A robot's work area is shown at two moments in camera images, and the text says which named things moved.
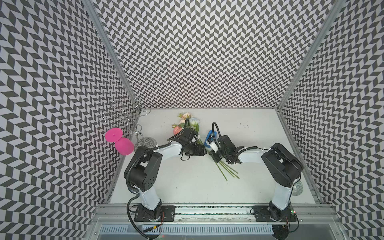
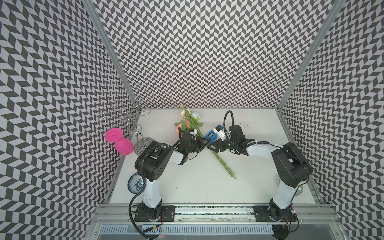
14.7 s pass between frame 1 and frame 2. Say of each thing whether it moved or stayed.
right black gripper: moved
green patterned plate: stayed
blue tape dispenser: stayed
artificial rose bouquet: moved
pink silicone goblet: stayed
